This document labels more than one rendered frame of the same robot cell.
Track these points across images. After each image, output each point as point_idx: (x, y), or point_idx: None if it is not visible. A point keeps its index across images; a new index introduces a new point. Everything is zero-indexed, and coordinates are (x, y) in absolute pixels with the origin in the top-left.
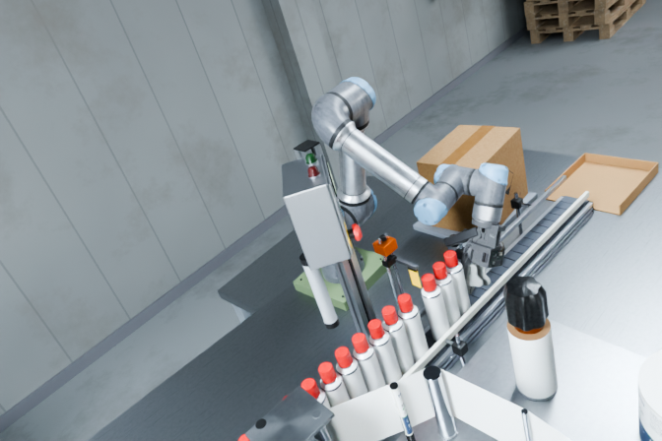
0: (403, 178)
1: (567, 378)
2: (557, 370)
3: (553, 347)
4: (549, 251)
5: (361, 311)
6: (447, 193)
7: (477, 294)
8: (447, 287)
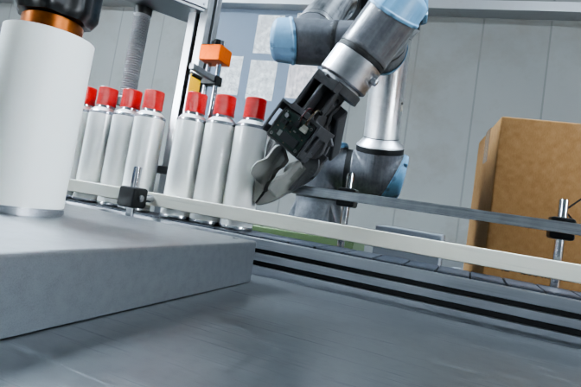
0: (305, 9)
1: (10, 217)
2: (44, 219)
3: (15, 79)
4: (488, 294)
5: (168, 139)
6: (318, 22)
7: (283, 237)
8: (207, 128)
